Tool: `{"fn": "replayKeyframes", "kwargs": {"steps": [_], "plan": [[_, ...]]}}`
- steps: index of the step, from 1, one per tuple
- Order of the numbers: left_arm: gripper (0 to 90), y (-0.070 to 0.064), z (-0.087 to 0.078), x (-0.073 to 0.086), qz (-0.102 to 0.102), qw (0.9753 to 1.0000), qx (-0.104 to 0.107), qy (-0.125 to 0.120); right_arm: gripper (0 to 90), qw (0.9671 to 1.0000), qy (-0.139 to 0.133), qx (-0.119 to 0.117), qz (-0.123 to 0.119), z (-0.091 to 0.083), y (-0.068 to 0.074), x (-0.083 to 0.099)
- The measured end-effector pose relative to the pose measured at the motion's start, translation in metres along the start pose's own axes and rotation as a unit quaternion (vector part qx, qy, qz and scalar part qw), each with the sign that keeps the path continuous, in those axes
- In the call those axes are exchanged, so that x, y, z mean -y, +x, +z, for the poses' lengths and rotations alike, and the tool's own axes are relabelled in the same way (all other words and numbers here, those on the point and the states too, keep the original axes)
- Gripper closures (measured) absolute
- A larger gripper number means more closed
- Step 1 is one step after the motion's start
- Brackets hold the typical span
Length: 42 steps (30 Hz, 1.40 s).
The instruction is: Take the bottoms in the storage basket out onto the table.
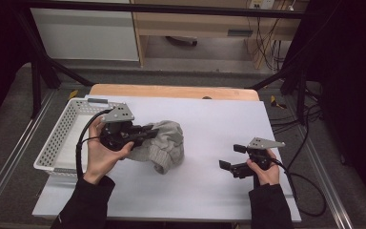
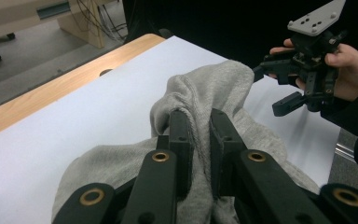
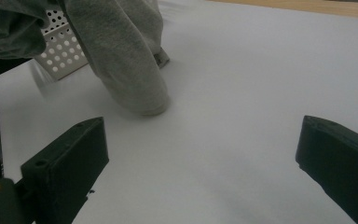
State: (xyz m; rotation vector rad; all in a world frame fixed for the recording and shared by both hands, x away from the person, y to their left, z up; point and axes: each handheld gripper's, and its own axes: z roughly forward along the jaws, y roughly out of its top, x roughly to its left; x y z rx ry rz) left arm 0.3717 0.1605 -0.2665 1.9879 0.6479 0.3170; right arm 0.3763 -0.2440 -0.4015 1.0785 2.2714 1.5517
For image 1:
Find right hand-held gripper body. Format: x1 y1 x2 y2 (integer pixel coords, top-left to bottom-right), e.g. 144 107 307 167
231 136 286 179

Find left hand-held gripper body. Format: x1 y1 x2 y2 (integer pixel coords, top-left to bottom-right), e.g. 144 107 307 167
99 102 142 153

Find grey knitted garment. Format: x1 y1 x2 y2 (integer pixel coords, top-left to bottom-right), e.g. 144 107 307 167
126 119 186 176

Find white perforated plastic basket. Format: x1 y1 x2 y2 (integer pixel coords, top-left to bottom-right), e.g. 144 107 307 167
32 97 132 177

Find person's right hand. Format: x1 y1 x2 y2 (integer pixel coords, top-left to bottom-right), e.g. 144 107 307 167
246 148 281 187

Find person's left hand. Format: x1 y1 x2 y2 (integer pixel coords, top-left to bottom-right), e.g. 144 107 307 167
82 115 135 186

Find white board sheet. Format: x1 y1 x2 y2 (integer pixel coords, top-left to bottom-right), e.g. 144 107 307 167
31 94 302 223

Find wooden table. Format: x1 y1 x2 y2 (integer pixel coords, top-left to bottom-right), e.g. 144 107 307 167
89 83 261 102

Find white cabinet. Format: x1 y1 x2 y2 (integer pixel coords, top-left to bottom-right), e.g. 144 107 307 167
30 0 140 62

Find wooden desk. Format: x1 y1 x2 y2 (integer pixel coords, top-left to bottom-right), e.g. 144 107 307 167
129 0 310 69

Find white power strip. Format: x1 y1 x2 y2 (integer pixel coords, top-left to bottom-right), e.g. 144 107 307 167
249 0 276 10

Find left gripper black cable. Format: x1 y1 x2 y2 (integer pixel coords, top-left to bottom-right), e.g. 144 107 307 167
74 108 114 179

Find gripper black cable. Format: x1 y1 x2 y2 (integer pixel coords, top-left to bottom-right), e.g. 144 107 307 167
271 157 328 219
74 108 114 179

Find black floor cables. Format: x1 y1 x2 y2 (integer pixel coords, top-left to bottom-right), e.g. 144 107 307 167
269 103 323 136

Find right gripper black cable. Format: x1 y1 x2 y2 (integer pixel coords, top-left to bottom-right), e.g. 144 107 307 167
271 157 328 219

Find aluminium rail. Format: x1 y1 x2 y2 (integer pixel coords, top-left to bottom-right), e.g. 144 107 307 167
298 136 355 229
0 90 56 219

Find black metal frame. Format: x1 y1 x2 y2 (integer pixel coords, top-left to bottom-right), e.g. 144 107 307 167
10 0 313 123

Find bundle of hanging cables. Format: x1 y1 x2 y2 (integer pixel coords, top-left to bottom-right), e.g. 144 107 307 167
245 15 288 72

